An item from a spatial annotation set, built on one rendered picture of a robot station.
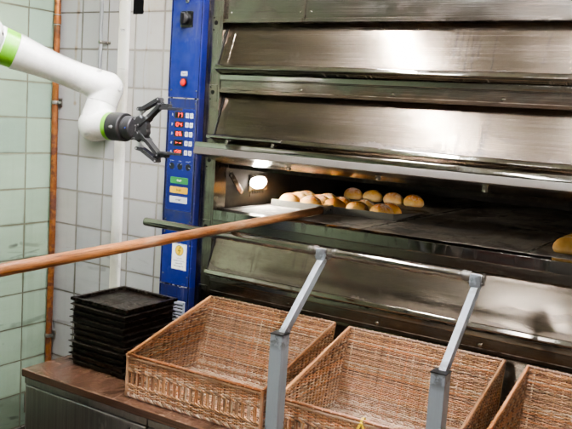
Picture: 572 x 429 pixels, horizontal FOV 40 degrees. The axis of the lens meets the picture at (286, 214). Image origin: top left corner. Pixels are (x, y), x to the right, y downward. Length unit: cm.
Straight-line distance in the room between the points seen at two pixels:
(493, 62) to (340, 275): 89
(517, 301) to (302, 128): 95
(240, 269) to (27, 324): 114
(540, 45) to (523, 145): 30
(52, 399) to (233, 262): 82
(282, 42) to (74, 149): 114
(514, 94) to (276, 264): 105
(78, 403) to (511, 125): 173
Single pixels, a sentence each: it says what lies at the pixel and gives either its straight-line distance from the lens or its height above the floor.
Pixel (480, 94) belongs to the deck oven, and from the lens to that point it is 256.
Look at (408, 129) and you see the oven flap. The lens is 264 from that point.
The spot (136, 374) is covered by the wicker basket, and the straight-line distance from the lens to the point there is 274.
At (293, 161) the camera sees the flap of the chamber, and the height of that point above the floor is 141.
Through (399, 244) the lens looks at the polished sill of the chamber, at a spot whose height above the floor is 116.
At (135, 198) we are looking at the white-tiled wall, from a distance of 331.
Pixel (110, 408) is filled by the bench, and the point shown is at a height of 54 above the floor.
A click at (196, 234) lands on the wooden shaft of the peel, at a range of 236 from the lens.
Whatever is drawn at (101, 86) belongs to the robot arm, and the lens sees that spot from 265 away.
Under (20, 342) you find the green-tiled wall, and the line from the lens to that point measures 371.
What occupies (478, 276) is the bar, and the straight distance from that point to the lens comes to 217.
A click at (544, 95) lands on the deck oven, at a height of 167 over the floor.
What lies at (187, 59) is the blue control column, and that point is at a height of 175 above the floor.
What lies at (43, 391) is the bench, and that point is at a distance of 303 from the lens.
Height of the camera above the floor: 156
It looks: 7 degrees down
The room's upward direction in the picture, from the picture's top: 4 degrees clockwise
